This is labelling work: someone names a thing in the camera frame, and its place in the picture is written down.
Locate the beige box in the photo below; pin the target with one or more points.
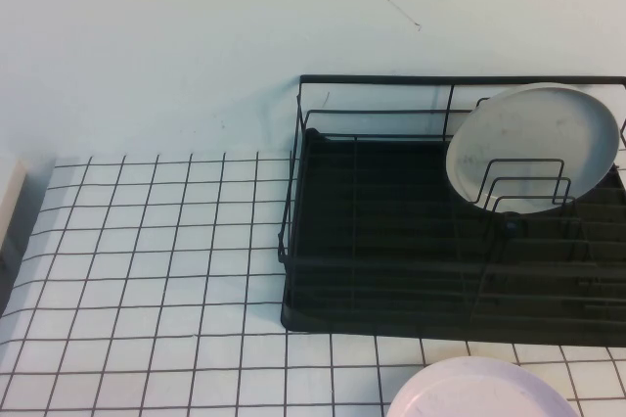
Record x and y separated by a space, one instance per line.
10 192

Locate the pale pink round plate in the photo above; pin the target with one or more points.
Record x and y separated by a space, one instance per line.
469 392

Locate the grey round plate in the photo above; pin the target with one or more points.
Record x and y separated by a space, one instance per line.
528 128

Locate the black plastic drip tray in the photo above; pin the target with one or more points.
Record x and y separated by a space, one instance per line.
391 192

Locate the white black-grid tablecloth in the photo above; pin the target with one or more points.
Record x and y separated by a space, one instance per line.
147 241

